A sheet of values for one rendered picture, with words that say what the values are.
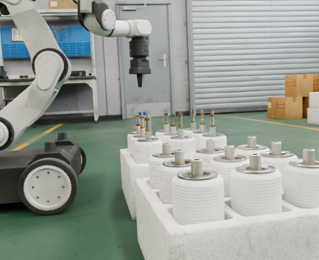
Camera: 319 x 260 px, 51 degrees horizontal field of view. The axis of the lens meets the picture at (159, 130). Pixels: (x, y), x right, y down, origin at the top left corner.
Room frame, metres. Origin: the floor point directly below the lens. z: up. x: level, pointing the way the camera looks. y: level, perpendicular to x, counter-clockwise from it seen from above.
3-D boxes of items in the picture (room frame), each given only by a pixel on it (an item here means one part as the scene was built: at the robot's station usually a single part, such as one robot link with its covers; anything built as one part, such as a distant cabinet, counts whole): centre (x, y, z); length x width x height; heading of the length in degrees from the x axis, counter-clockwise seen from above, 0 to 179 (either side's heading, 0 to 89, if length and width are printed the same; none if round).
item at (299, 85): (4.70, -1.96, 0.45); 0.30 x 0.24 x 0.30; 10
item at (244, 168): (0.64, -0.18, 0.25); 0.08 x 0.08 x 0.01
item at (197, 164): (0.61, -0.07, 0.26); 0.02 x 0.02 x 0.03
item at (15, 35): (5.85, 2.27, 1.54); 0.32 x 0.02 x 0.25; 99
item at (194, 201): (0.61, -0.07, 0.16); 0.10 x 0.10 x 0.18
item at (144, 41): (1.58, 0.07, 0.68); 0.11 x 0.11 x 0.11; 55
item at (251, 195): (0.64, -0.18, 0.16); 0.10 x 0.10 x 0.18
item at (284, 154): (0.78, -0.27, 0.25); 0.08 x 0.08 x 0.01
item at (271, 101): (5.00, -1.81, 0.15); 0.30 x 0.24 x 0.30; 97
